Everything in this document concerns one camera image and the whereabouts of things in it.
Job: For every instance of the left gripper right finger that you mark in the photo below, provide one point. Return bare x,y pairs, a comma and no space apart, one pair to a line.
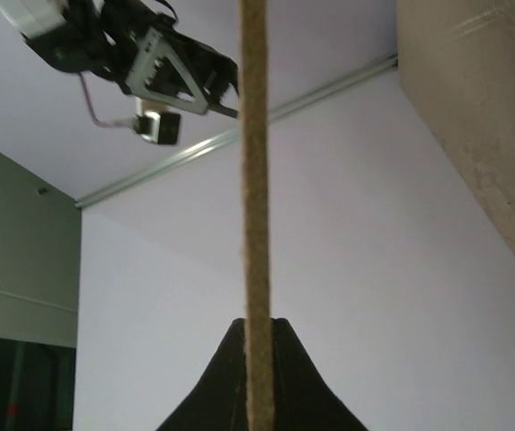
303,401

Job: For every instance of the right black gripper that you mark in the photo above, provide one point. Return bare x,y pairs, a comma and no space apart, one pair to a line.
127,43

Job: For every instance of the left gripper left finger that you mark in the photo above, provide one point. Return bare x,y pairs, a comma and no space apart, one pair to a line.
218,400

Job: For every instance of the brown cardboard backing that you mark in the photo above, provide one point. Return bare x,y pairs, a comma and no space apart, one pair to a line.
254,131

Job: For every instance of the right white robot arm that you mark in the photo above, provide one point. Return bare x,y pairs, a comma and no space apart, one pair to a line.
32,17

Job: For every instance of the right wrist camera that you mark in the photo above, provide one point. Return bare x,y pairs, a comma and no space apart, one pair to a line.
155,123

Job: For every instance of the right corner aluminium post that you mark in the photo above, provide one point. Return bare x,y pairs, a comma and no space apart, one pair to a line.
305,101

